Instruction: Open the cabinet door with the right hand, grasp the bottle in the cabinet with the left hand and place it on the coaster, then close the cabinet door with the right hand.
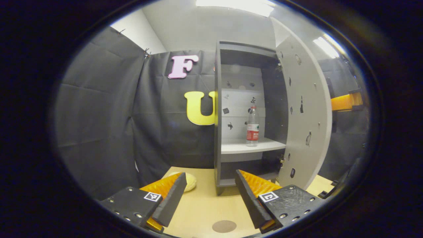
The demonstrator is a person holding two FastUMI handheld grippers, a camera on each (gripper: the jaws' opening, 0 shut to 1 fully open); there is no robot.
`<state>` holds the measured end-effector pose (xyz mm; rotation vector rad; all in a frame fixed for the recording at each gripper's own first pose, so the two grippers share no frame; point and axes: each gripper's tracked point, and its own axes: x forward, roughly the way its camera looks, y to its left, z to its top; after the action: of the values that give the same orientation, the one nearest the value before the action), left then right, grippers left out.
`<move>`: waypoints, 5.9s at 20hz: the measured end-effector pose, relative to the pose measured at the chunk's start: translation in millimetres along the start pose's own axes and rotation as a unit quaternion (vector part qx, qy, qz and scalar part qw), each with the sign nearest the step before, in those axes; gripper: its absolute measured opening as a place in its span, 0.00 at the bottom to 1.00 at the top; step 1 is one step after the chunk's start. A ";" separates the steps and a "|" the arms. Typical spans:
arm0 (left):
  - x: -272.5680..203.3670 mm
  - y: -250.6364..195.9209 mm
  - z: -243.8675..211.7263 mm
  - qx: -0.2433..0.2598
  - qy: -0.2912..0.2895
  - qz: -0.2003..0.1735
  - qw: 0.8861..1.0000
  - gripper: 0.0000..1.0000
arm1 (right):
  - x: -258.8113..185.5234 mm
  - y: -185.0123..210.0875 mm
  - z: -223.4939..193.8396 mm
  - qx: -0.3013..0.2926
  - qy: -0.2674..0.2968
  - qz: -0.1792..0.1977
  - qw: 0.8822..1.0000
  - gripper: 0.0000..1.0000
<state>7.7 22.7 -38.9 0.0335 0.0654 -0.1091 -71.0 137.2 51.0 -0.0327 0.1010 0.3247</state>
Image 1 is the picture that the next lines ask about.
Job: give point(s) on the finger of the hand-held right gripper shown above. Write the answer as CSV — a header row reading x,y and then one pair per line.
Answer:
x,y
342,102

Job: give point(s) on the grey cabinet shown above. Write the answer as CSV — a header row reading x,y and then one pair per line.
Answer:
x,y
244,145

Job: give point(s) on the ceiling light panel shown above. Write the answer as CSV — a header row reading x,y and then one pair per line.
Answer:
x,y
238,6
326,46

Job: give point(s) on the clear plastic bottle red label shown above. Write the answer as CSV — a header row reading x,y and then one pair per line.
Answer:
x,y
252,130

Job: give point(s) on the black backdrop cloth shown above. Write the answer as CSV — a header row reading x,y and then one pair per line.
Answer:
x,y
105,122

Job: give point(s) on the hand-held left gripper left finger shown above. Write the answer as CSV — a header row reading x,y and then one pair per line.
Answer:
x,y
172,201

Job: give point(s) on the pale yellow round pad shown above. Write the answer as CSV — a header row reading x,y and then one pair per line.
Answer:
x,y
191,181

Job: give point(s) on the round brown coaster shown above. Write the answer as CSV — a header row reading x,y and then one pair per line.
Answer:
x,y
224,226

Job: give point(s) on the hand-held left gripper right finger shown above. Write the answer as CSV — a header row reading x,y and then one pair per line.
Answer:
x,y
251,203

